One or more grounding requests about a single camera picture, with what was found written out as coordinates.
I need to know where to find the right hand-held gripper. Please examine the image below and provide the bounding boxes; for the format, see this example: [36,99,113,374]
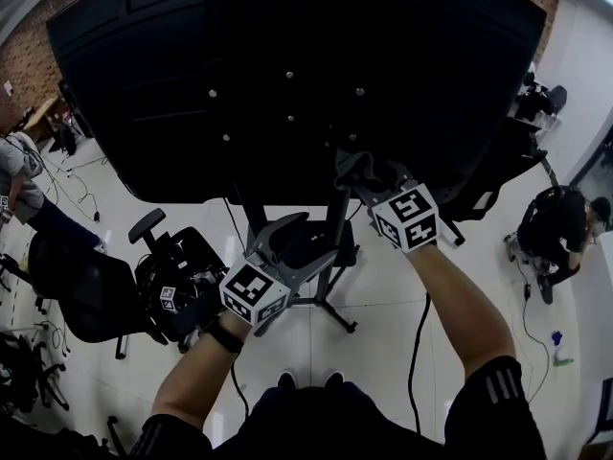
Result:
[351,159,442,256]

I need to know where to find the black cabinet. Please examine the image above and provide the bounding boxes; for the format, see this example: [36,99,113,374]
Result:
[57,79,96,139]

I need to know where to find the black office chair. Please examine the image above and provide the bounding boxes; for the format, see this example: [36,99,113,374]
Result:
[27,207,230,361]
[438,115,551,247]
[0,332,72,417]

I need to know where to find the white counter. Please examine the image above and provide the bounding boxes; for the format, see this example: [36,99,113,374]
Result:
[581,230,613,449]

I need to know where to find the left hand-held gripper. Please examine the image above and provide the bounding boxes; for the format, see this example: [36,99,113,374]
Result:
[217,211,343,338]

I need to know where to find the black television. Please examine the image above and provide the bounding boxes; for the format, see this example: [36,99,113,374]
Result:
[45,0,549,206]

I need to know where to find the wooden table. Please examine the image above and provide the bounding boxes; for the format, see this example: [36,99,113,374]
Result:
[22,97,66,134]

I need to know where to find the person's black-shirted torso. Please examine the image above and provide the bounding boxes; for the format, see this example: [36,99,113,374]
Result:
[127,355,548,460]

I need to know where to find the person's left forearm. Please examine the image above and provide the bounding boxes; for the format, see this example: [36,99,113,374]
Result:
[151,311,251,431]

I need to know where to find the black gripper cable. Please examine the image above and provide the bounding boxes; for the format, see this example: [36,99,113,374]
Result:
[406,291,431,434]
[230,362,251,422]

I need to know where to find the black TV stand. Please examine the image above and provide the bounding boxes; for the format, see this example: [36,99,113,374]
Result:
[233,179,361,335]

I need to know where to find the grey cloth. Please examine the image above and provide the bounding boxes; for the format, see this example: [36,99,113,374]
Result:
[333,149,385,193]

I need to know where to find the spare hand-held gripper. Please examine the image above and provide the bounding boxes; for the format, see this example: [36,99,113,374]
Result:
[152,265,221,313]

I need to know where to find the cluttered equipment rack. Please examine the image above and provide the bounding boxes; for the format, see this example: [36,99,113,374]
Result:
[514,62,570,131]

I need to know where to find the person's right forearm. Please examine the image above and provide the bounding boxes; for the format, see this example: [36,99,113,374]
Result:
[406,244,518,388]

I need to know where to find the black floor cable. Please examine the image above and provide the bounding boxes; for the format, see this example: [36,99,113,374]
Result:
[508,255,553,404]
[40,153,109,222]

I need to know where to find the blue and green spray bottle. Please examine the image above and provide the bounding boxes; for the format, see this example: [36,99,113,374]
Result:
[550,330,576,368]

